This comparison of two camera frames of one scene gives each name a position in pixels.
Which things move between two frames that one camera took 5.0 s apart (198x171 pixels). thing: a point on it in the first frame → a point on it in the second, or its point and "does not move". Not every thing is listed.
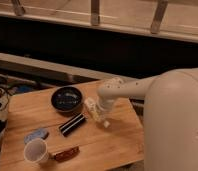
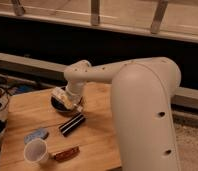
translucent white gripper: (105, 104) → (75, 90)
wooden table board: (51, 129) does not move
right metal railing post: (158, 16) does not move
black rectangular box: (68, 127) does not move
